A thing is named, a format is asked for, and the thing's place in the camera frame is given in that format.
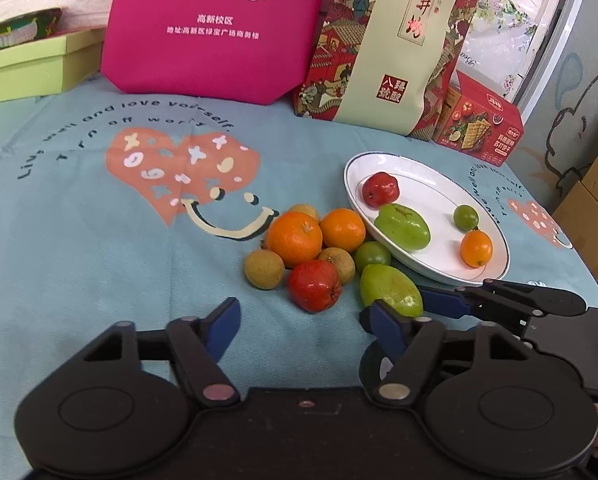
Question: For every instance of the green patterned bowl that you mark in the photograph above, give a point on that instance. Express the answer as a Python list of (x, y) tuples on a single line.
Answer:
[(27, 27)]

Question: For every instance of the magenta tote bag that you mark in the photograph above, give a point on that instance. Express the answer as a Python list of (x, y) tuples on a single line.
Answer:
[(252, 51)]

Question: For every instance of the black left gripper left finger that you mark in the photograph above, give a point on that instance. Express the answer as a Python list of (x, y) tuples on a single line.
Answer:
[(129, 397)]

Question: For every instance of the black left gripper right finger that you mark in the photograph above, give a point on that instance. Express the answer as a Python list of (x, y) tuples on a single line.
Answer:
[(484, 397)]

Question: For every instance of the red wax apple on plate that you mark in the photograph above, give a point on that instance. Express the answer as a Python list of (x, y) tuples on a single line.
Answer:
[(380, 189)]

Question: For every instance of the white oval plate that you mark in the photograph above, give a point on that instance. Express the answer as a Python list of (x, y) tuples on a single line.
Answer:
[(434, 197)]

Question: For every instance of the red green liquor gift bag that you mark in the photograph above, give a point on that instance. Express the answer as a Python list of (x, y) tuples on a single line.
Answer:
[(385, 64)]

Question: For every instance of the red wax apple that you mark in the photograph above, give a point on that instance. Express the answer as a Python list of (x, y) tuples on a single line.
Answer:
[(380, 189), (314, 285)]

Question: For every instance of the red cracker box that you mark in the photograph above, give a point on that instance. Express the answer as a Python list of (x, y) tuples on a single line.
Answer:
[(477, 122)]

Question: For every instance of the teal printed tablecloth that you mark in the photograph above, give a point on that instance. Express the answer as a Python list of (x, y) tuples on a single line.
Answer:
[(81, 250)]

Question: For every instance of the light green box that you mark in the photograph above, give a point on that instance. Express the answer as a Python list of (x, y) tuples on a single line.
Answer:
[(50, 66)]

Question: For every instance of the small green lime on plate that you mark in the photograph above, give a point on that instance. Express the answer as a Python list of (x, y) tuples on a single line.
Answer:
[(465, 218)]

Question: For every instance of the green fruit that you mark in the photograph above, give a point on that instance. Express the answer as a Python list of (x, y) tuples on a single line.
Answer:
[(403, 226), (381, 282)]

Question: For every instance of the green fruit on plate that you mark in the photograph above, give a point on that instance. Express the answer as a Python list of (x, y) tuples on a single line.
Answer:
[(403, 226)]

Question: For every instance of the small green lime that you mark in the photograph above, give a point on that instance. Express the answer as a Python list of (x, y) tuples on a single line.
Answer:
[(371, 253), (465, 218)]

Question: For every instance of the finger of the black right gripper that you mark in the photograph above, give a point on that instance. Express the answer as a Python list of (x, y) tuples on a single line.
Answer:
[(447, 303)]

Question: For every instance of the large orange front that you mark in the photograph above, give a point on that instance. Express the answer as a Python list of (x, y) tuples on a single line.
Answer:
[(295, 237)]

